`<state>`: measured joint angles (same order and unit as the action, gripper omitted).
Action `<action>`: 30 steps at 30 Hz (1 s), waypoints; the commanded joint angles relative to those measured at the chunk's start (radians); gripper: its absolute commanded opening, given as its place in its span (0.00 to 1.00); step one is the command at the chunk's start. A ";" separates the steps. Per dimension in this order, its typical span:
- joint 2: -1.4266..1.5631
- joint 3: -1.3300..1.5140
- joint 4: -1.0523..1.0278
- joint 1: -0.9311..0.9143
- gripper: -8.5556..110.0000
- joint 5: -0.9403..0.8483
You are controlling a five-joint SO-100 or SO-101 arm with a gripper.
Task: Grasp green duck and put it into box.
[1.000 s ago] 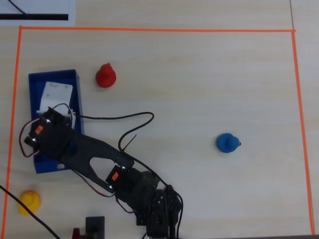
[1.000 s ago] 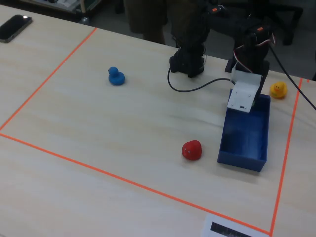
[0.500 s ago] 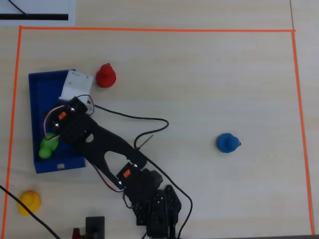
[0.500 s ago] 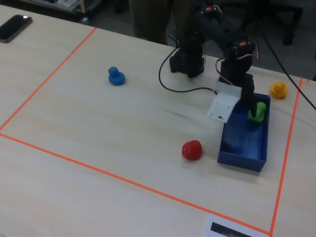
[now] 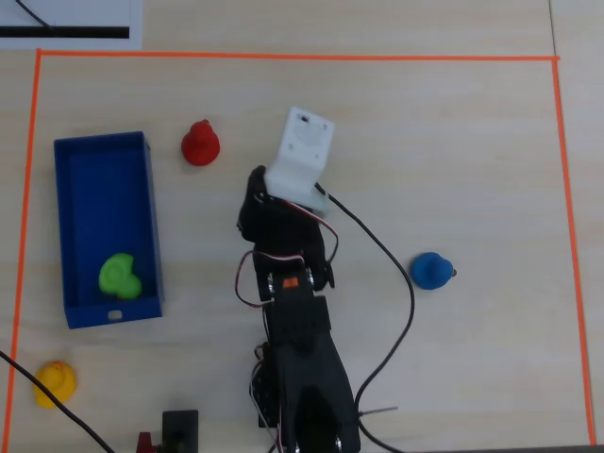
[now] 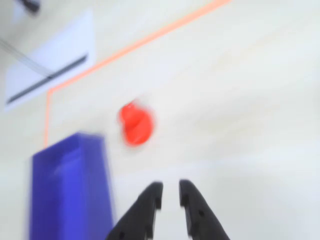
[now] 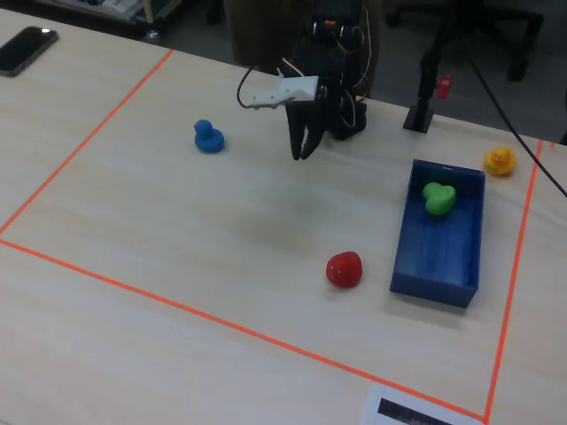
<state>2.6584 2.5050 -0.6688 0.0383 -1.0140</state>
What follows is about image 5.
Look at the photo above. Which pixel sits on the blue rubber duck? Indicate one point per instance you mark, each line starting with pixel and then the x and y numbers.
pixel 429 271

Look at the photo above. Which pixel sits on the red rubber duck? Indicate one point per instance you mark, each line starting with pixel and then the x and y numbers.
pixel 200 146

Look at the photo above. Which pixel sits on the red clamp knob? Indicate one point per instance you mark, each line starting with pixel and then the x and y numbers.
pixel 145 443

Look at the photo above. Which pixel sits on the blue rectangular open box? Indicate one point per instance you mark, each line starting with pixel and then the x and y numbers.
pixel 108 207

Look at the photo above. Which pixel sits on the black clamp stand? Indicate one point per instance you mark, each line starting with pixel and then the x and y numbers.
pixel 179 429

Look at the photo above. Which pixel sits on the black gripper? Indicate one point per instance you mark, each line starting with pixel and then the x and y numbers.
pixel 253 204

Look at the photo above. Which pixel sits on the orange tape border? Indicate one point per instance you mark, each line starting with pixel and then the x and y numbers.
pixel 283 55

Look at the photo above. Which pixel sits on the yellow rubber duck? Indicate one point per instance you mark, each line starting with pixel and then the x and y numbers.
pixel 54 384

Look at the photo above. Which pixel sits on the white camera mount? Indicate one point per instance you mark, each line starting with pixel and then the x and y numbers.
pixel 304 156

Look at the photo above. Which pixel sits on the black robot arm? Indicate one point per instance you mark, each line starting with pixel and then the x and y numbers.
pixel 311 368

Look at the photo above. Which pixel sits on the green rubber duck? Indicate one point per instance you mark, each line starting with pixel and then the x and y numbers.
pixel 118 278

